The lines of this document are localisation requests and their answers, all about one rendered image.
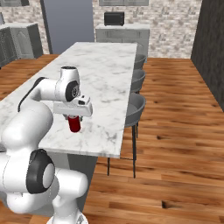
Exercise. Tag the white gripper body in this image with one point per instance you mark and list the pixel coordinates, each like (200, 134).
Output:
(73, 109)

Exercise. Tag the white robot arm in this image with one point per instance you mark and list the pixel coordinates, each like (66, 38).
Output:
(24, 163)

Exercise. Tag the red soda can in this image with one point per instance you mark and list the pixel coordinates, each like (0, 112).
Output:
(74, 124)

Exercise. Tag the grey bar stool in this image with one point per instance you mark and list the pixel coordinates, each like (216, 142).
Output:
(137, 81)
(134, 110)
(139, 61)

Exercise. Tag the grey corner cabinet run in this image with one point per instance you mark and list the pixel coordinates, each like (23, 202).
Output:
(18, 43)

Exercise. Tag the grey refrigerator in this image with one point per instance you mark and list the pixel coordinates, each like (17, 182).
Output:
(68, 23)

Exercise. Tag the grey base cabinet run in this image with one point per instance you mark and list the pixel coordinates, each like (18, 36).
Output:
(123, 36)

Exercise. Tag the black microwave oven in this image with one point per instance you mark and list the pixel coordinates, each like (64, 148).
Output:
(114, 18)

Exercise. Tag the dark tall cabinet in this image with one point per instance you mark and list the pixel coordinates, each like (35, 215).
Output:
(209, 49)

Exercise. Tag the grey wall cabinets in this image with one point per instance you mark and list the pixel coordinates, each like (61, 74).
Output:
(123, 2)

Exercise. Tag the grey wall cabinet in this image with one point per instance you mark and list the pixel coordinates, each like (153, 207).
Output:
(13, 2)

